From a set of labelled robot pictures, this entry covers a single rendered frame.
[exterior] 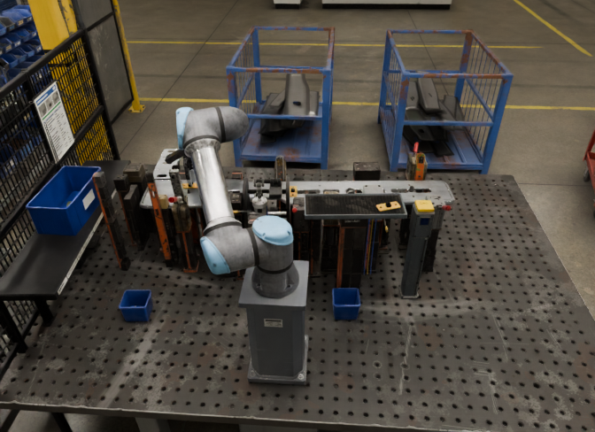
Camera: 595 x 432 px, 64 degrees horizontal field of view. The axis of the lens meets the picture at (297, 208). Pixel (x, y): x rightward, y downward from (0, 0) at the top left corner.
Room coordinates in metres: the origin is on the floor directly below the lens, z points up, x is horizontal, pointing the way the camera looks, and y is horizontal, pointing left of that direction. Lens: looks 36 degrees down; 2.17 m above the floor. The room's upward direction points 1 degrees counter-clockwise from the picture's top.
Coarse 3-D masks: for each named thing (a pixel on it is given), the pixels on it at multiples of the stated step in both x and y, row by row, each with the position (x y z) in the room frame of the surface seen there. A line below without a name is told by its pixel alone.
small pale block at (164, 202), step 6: (162, 198) 1.62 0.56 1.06; (162, 204) 1.62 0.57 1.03; (168, 204) 1.65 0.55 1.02; (162, 210) 1.62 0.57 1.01; (168, 210) 1.65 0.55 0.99; (168, 216) 1.63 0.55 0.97; (168, 222) 1.63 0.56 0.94; (168, 228) 1.63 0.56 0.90; (168, 234) 1.63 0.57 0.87; (168, 240) 1.63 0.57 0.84; (174, 240) 1.65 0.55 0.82; (174, 246) 1.63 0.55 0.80; (174, 252) 1.63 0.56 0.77; (174, 258) 1.64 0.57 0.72; (180, 258) 1.65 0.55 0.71
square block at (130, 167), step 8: (128, 168) 1.88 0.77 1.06; (136, 168) 1.88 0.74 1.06; (128, 176) 1.86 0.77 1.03; (136, 176) 1.86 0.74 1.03; (144, 176) 1.92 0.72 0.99; (136, 184) 1.86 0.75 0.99; (144, 184) 1.90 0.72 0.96; (144, 216) 1.86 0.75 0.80; (152, 216) 1.91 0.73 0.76; (152, 224) 1.88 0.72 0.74; (152, 232) 1.86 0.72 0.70
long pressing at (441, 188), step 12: (156, 180) 1.88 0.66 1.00; (168, 180) 1.88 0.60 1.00; (228, 180) 1.87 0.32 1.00; (240, 180) 1.87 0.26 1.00; (144, 192) 1.77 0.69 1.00; (168, 192) 1.77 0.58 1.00; (192, 192) 1.77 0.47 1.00; (240, 192) 1.76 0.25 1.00; (408, 192) 1.75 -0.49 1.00; (432, 192) 1.75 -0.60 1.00; (444, 192) 1.75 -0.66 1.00; (144, 204) 1.67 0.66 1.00; (192, 204) 1.66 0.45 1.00; (408, 204) 1.67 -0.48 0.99
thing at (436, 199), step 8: (432, 200) 1.60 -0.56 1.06; (440, 200) 1.60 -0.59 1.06; (440, 216) 1.56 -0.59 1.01; (440, 224) 1.56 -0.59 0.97; (432, 232) 1.57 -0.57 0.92; (432, 240) 1.56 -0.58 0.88; (432, 248) 1.56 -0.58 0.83; (432, 256) 1.56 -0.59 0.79; (424, 264) 1.56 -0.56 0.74; (432, 264) 1.56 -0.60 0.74
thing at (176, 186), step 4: (172, 168) 1.63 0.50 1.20; (176, 168) 1.63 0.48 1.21; (168, 172) 1.59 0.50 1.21; (172, 172) 1.59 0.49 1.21; (176, 172) 1.59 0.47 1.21; (172, 176) 1.58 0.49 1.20; (176, 176) 1.59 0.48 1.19; (180, 176) 1.62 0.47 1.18; (172, 180) 1.60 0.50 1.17; (176, 180) 1.60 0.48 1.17; (180, 180) 1.61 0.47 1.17; (172, 184) 1.60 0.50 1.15; (176, 184) 1.60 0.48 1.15; (180, 184) 1.60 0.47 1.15; (176, 188) 1.60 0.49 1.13; (180, 188) 1.60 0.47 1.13; (176, 192) 1.61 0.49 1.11; (180, 192) 1.61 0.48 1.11; (176, 196) 1.61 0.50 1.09; (180, 196) 1.61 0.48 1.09; (184, 196) 1.63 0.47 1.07
